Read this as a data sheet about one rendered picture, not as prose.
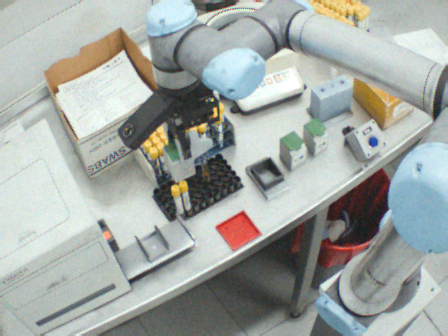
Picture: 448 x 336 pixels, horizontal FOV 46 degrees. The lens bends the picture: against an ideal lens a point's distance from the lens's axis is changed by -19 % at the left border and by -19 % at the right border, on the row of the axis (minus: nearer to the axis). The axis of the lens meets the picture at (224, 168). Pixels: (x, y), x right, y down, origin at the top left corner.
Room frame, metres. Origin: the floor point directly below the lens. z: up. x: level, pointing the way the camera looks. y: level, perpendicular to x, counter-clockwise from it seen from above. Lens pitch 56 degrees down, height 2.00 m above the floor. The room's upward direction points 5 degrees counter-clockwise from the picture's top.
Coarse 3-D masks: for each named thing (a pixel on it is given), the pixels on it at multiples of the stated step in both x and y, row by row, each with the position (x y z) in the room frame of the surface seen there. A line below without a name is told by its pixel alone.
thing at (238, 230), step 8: (232, 216) 0.64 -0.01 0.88; (240, 216) 0.65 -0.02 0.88; (224, 224) 0.63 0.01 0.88; (232, 224) 0.63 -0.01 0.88; (240, 224) 0.63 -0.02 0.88; (248, 224) 0.63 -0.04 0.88; (224, 232) 0.61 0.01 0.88; (232, 232) 0.61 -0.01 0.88; (240, 232) 0.61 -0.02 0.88; (248, 232) 0.61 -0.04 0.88; (256, 232) 0.60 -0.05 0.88; (232, 240) 0.59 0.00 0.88; (240, 240) 0.59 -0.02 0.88; (248, 240) 0.58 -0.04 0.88; (232, 248) 0.57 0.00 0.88
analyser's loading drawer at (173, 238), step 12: (180, 216) 0.62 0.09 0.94; (156, 228) 0.59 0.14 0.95; (168, 228) 0.61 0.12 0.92; (180, 228) 0.61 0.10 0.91; (144, 240) 0.58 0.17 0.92; (156, 240) 0.58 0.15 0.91; (168, 240) 0.58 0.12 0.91; (180, 240) 0.58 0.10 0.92; (192, 240) 0.58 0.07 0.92; (120, 252) 0.56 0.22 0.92; (132, 252) 0.56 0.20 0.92; (144, 252) 0.55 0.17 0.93; (156, 252) 0.56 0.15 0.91; (168, 252) 0.55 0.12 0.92; (132, 264) 0.53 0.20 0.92; (144, 264) 0.53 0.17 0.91; (156, 264) 0.53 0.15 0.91; (132, 276) 0.50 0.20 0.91
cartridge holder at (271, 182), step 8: (264, 160) 0.75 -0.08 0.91; (272, 160) 0.75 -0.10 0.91; (248, 168) 0.75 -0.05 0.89; (256, 168) 0.74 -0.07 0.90; (264, 168) 0.75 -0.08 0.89; (272, 168) 0.75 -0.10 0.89; (256, 176) 0.72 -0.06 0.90; (264, 176) 0.73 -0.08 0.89; (272, 176) 0.73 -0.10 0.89; (280, 176) 0.71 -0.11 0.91; (256, 184) 0.72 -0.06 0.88; (264, 184) 0.70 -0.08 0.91; (272, 184) 0.70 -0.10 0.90; (280, 184) 0.71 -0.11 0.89; (264, 192) 0.69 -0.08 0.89; (272, 192) 0.69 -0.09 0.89; (280, 192) 0.69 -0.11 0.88
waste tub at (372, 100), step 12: (360, 84) 0.92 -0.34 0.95; (360, 96) 0.92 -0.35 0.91; (372, 96) 0.88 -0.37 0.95; (384, 96) 0.94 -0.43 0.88; (372, 108) 0.88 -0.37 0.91; (384, 108) 0.84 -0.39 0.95; (396, 108) 0.85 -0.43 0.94; (408, 108) 0.88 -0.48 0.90; (384, 120) 0.84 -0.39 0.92; (396, 120) 0.86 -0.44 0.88
